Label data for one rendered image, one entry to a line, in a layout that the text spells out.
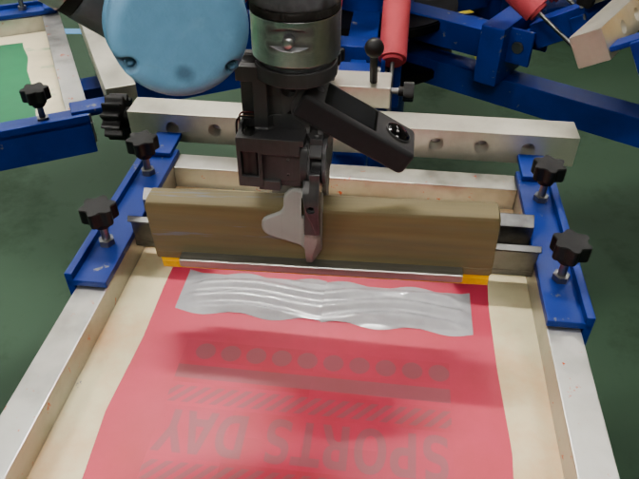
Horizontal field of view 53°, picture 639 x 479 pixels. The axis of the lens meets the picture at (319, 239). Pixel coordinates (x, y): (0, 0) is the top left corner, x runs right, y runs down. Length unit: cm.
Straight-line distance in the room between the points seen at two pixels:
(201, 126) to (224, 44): 67
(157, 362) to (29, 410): 14
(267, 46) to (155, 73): 19
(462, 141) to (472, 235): 36
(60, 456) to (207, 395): 15
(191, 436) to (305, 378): 13
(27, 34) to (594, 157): 233
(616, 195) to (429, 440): 228
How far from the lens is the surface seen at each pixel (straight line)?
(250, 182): 59
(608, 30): 106
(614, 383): 210
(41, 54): 153
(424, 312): 78
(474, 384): 73
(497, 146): 99
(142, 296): 83
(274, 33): 52
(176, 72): 35
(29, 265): 249
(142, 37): 35
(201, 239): 68
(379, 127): 58
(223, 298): 80
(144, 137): 93
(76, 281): 81
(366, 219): 63
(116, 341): 78
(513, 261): 81
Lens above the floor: 152
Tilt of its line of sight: 40 degrees down
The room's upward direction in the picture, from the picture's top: straight up
